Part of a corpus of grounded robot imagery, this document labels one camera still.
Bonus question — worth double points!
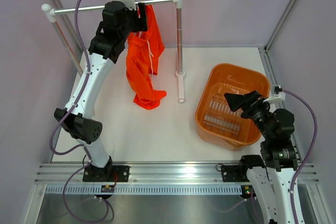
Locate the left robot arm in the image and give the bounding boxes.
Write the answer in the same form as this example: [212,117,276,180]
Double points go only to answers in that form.
[54,1,148,182]

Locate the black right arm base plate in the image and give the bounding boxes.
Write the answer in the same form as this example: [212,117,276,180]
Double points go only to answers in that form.
[215,164,243,182]

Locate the orange plastic laundry basket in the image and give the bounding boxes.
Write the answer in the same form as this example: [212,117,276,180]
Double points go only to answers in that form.
[195,63,270,151]

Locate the orange shorts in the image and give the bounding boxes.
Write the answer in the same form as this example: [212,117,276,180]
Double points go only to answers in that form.
[125,5,166,110]

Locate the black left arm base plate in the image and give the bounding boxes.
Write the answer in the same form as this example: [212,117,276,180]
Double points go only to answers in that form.
[82,165,130,182]

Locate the white metal clothes rack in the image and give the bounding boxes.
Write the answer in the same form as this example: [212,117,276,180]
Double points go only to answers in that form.
[41,0,187,103]

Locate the white slotted cable duct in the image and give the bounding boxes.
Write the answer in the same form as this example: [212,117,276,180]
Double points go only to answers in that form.
[45,184,242,195]

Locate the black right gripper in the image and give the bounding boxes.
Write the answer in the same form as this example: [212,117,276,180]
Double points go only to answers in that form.
[224,90,274,140]

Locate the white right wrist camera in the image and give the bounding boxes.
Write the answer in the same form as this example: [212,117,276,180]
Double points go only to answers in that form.
[264,85,286,104]

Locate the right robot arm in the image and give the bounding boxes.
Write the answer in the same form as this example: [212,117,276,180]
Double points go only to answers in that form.
[224,87,304,223]

